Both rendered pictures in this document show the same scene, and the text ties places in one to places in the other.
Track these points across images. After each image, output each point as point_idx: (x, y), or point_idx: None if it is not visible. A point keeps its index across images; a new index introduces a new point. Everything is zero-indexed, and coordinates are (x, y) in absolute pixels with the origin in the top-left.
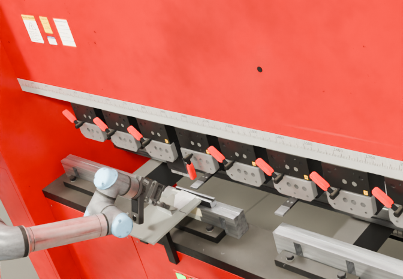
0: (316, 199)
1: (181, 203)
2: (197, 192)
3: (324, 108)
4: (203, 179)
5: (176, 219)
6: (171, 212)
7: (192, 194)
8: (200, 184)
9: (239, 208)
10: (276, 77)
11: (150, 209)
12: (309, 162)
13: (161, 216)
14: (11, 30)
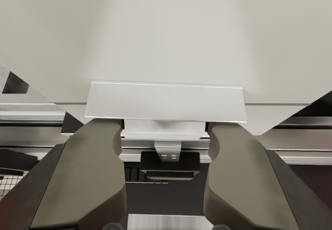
0: (1, 128)
1: (138, 121)
2: (138, 139)
3: None
4: (166, 154)
5: (29, 72)
6: (87, 104)
7: (143, 138)
8: (158, 150)
9: (13, 119)
10: None
11: (299, 75)
12: None
13: (150, 56)
14: None
